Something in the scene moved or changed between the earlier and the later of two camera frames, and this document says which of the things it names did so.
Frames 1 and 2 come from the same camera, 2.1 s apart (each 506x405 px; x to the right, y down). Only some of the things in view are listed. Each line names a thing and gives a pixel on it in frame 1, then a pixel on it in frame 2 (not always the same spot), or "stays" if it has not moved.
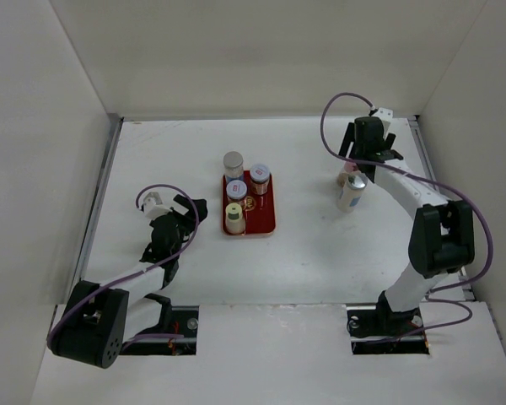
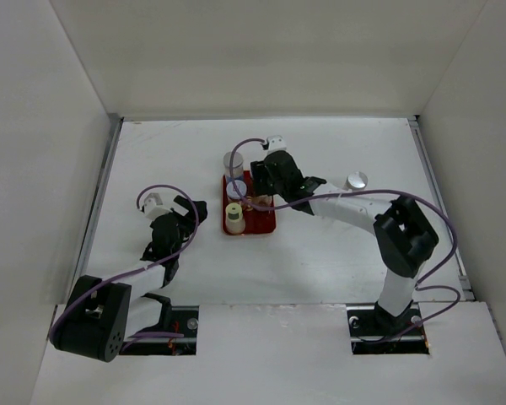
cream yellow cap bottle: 234,218 stays
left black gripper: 184,203 stays
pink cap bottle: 349,167 → 266,200
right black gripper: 349,137 → 261,172
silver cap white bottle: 350,193 stays
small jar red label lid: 236,190 stays
